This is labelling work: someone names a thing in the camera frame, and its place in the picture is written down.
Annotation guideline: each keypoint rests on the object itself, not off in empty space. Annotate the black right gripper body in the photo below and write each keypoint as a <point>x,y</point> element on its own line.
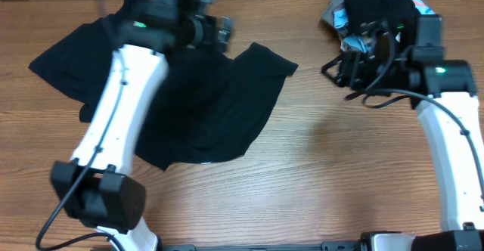
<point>360,74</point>

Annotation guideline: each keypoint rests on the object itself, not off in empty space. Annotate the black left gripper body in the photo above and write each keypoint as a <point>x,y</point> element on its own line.
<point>206,37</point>

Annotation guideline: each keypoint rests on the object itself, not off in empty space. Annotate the dark teal t-shirt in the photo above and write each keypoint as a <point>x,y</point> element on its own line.
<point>209,110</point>

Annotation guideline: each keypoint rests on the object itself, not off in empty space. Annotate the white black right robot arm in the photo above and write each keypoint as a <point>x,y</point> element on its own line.
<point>409,63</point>

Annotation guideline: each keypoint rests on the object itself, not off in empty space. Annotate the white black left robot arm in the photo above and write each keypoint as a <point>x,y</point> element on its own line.
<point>95,186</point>

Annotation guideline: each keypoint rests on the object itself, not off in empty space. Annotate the light blue garment in pile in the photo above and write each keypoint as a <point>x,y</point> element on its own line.
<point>348,41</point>

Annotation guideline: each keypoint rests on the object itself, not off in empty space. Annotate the black folded garment on pile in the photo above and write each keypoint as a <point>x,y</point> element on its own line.
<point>367,11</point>

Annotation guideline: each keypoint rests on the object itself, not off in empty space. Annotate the grey garment in pile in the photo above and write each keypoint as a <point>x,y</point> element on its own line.
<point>335,5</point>

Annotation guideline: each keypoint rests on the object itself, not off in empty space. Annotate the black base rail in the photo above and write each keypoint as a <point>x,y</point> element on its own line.
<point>261,247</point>

